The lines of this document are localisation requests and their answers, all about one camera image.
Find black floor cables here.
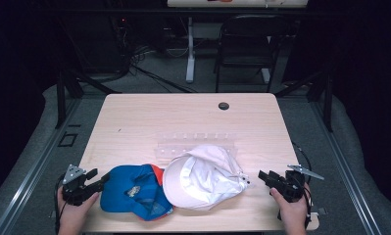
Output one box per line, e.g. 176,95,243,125
130,63,197,94

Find right hand-held gripper cable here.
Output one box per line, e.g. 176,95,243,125
277,141,314,229

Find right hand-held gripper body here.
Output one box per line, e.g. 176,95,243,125
271,164,325,204

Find black folding chair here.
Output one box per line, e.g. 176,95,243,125
214,14,299,94

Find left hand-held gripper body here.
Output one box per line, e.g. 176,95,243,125
62,164,101,207

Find aluminium frame rail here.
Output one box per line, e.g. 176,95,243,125
0,97,83,235
309,97,383,235

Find person's left hand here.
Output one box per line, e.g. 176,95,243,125
57,187,101,235

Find person's right hand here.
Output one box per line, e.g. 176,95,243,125
269,183,312,235

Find blue and red cap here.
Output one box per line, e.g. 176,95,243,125
100,164,174,222

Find hand-held gripper cable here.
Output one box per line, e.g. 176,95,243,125
54,175,69,235
277,141,314,229

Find clear acrylic peg rack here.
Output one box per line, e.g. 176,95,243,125
154,131,239,163

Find white cap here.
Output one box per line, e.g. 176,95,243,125
162,144,254,211

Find black metal stand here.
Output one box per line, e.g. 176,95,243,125
274,70,334,133
55,70,122,130

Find white desk leg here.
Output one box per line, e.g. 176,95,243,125
185,17,196,84

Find black equipment with red light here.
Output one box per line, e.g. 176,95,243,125
109,16,132,74

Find white desk top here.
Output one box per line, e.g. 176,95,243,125
167,0,310,8

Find left hand-held gripper cable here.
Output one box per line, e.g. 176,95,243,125
54,175,69,235

